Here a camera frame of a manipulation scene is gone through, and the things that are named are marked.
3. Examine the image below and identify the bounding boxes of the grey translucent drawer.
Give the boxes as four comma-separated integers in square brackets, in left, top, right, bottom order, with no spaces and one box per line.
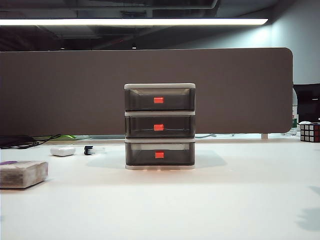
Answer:
[125,115,196,139]
[125,142,196,167]
[124,88,196,112]

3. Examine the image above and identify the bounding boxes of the pack of napkins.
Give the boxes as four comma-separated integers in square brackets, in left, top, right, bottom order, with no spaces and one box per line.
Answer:
[0,160,49,189]

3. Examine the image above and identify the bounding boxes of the brown desk partition panel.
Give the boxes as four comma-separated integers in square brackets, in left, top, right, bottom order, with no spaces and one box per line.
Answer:
[0,47,294,137]

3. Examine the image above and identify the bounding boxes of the white earbuds case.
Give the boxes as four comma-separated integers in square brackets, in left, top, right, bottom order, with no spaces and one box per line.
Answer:
[50,146,76,157]

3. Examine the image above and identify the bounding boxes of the long ceiling light strip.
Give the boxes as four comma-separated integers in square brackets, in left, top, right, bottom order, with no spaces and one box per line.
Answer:
[0,18,269,27]

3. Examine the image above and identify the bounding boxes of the clear plastic bottle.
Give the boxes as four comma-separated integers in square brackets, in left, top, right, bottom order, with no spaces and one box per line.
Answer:
[291,88,299,137]

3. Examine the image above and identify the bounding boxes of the black monitor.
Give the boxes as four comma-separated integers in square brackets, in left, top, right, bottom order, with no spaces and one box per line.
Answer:
[292,83,320,124]

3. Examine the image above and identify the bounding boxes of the Rubik's cube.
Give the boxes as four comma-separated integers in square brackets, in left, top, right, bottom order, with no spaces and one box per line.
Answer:
[299,121,320,144]

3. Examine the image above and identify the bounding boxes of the white drawer cabinet frame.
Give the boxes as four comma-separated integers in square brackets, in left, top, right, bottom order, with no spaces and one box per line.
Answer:
[124,83,197,172]

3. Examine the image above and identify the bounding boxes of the black tangled cables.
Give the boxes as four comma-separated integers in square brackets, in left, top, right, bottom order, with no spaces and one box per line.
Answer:
[0,134,62,150]

